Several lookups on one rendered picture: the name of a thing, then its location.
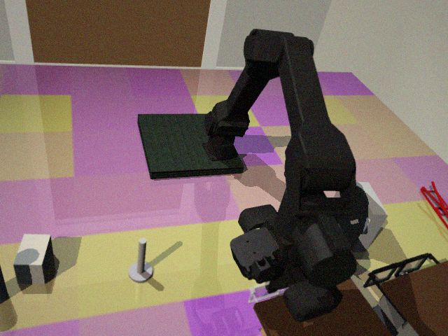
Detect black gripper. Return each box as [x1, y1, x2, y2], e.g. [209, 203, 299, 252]
[238, 204, 337, 322]

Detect white rectangular block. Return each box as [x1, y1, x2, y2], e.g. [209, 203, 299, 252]
[14, 234, 53, 284]

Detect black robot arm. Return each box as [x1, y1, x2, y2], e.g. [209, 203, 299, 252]
[202, 29, 357, 288]

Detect black-framed glasses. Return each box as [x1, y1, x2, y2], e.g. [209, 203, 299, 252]
[363, 253, 440, 322]

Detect grey cylinder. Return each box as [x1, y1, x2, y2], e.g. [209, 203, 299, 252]
[0, 266, 8, 304]

